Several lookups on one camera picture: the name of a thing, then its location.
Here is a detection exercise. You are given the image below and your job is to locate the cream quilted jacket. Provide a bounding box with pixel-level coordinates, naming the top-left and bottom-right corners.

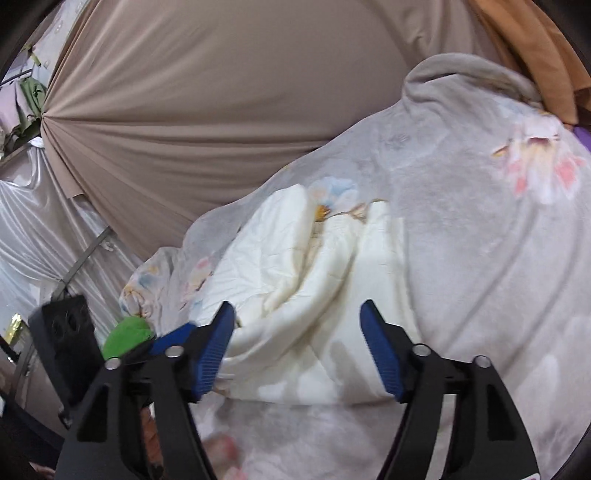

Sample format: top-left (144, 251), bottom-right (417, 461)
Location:
top-left (196, 185), bottom-right (423, 407)

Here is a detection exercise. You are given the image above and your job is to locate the orange hanging cloth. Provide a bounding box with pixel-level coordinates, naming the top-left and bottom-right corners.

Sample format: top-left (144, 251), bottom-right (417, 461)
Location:
top-left (466, 0), bottom-right (585, 125)

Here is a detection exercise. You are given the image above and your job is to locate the gold packet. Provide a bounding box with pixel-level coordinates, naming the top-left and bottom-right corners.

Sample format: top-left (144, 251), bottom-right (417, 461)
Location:
top-left (2, 314), bottom-right (26, 344)

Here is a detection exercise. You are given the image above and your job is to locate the metal rail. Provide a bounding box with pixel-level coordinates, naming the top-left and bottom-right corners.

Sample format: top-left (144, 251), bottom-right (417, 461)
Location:
top-left (62, 226), bottom-right (112, 282)

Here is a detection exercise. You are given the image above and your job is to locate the green pillow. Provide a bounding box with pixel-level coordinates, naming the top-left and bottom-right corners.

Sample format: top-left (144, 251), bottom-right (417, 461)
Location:
top-left (102, 316), bottom-right (155, 361)

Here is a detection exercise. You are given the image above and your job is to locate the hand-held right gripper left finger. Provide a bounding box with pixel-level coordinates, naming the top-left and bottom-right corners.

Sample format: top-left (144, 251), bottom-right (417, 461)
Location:
top-left (54, 301), bottom-right (237, 480)

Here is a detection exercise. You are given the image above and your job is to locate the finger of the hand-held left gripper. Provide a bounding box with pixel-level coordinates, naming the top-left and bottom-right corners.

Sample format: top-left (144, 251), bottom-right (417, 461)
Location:
top-left (122, 322), bottom-right (199, 367)

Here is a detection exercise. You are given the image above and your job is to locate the beige backdrop cloth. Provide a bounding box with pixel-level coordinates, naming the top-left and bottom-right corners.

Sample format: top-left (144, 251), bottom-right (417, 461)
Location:
top-left (39, 0), bottom-right (504, 261)

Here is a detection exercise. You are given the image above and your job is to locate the grey floral blanket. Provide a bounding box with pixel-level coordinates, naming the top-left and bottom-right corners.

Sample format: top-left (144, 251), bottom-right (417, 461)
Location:
top-left (117, 53), bottom-right (591, 480)

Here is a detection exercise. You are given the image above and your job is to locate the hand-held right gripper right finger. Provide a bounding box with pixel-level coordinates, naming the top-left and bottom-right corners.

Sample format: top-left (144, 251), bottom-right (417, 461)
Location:
top-left (359, 299), bottom-right (541, 480)

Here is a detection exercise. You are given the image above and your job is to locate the silver satin curtain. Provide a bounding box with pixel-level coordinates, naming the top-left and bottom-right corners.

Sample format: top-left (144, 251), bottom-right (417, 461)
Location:
top-left (0, 148), bottom-right (144, 333)

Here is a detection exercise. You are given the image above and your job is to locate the green hanging garment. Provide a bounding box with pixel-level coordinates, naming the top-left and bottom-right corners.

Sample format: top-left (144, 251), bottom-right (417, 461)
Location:
top-left (21, 76), bottom-right (47, 121)

